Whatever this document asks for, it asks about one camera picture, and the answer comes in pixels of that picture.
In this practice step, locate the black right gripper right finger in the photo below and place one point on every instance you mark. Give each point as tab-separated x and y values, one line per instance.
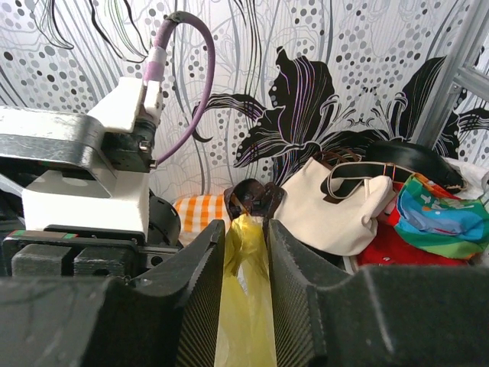
380	316

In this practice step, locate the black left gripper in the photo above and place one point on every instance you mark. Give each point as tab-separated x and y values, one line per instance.
84	252

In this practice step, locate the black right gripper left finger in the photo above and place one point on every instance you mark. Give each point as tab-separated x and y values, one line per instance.
167	316

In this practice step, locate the yellow plastic trash bag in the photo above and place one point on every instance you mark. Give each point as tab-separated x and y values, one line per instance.
246	321

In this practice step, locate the cream canvas tote bag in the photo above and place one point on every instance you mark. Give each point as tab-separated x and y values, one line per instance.
345	228

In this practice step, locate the red folded clothes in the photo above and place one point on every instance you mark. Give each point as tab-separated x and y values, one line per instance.
387	248

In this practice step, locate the colourful rainbow cloth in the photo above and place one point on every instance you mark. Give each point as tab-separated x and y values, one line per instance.
429	218

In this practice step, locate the orange checkered cloth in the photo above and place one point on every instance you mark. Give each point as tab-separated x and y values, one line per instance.
196	212

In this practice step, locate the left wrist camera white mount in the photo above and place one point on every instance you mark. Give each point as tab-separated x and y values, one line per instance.
116	135

